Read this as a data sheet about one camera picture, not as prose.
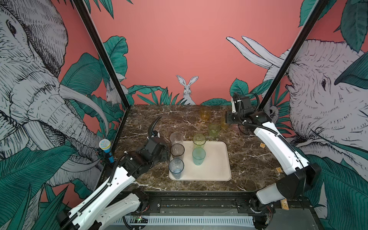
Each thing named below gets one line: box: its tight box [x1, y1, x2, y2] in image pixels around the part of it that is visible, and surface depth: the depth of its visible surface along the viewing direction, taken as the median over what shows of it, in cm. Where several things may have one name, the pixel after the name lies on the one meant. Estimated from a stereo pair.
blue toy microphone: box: [98, 138, 115, 164], surface depth 72 cm
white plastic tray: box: [168, 140, 232, 182], surface depth 90 cm
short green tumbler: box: [208, 123, 221, 138], surface depth 105 cm
